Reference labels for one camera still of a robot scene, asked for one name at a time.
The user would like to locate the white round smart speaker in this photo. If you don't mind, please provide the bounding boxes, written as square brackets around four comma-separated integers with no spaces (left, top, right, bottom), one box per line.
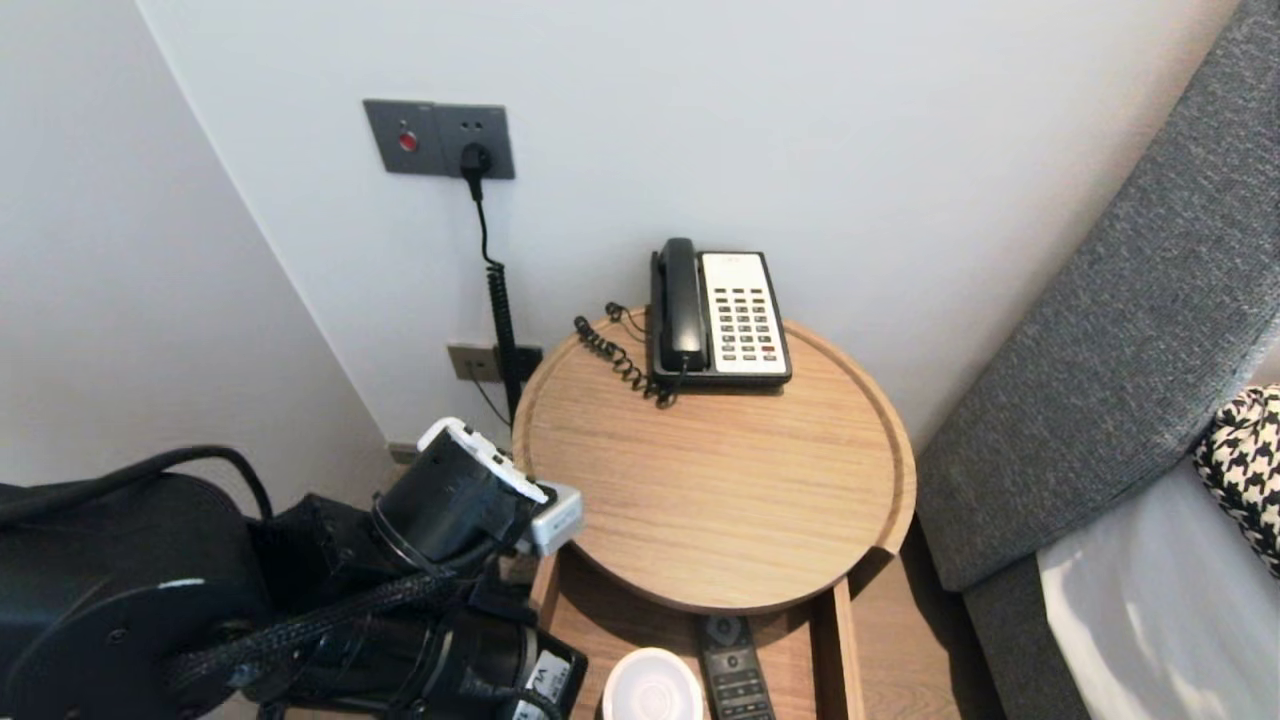
[600,648,707,720]

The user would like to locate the thin black phone line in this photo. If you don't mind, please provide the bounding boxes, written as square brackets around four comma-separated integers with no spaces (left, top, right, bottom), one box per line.
[470,375,513,429]

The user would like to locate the grey upholstered headboard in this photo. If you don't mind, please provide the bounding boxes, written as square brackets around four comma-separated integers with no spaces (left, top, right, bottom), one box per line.
[915,0,1280,596]

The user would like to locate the black coiled power cable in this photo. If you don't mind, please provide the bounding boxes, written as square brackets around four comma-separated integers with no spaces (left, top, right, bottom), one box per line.
[474,200,523,429]

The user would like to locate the black telephone handset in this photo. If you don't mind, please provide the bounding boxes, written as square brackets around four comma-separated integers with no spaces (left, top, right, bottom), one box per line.
[657,238,708,373]

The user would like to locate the grey upholstered bed base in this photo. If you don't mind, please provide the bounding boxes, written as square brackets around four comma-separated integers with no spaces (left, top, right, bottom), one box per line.
[962,555,1091,720]

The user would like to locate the black white houndstooth pillow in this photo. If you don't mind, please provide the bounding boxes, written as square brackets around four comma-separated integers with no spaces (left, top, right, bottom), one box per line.
[1190,385,1280,579]

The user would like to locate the black and cream telephone base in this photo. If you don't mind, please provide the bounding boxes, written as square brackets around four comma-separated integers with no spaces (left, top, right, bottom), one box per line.
[650,250,794,389]

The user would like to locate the white bed sheet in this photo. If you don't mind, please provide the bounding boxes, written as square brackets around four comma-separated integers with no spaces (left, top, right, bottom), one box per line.
[1035,460,1280,720]

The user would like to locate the black power plug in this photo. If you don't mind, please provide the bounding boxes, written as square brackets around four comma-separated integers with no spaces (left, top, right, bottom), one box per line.
[459,144,493,203]

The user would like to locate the black TV remote control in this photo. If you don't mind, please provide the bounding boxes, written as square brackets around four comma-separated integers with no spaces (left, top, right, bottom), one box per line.
[697,615,776,720]

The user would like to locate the beige wall data socket plate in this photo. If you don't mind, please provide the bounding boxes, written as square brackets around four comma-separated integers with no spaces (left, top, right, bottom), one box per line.
[447,343,546,386]

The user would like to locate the round wooden nightstand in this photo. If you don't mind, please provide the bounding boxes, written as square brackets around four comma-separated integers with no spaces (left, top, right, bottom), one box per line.
[512,310,919,616]

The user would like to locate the grey wall socket panel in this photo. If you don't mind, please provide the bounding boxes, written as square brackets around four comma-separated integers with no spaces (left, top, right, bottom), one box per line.
[362,99,517,182]

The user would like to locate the black coiled telephone cord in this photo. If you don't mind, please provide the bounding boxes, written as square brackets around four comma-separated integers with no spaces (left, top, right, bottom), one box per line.
[574,303,681,408]

